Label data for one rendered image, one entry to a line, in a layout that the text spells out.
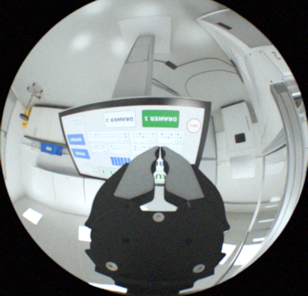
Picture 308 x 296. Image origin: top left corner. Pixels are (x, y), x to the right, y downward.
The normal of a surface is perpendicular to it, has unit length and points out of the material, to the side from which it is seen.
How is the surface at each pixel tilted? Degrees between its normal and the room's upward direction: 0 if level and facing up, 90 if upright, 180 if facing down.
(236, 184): 90
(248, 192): 90
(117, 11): 0
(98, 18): 0
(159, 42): 5
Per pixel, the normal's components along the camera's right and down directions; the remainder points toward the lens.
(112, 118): -0.05, 0.47
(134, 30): -0.03, 0.97
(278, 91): -0.81, -0.15
